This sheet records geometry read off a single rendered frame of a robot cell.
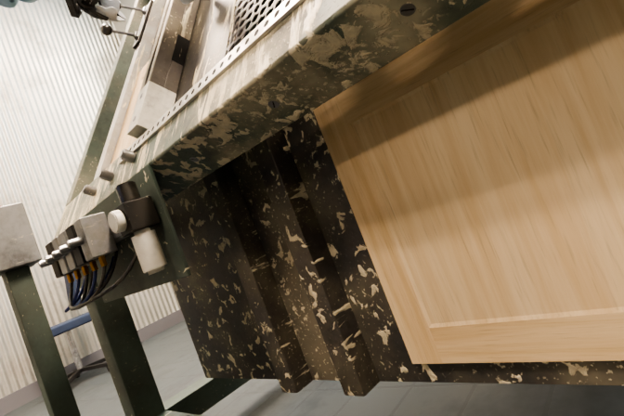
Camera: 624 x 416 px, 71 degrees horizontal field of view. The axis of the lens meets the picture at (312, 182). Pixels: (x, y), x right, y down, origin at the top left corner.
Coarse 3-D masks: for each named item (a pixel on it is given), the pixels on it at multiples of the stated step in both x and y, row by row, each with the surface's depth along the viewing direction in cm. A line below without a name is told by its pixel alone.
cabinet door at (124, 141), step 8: (144, 72) 137; (136, 80) 142; (136, 88) 138; (136, 96) 135; (128, 112) 135; (128, 120) 131; (120, 136) 132; (128, 136) 125; (120, 144) 128; (128, 144) 122; (112, 160) 129
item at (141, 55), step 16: (160, 0) 160; (160, 16) 158; (144, 32) 151; (144, 48) 149; (144, 64) 147; (128, 80) 142; (128, 96) 140; (112, 128) 134; (112, 144) 132; (96, 176) 128
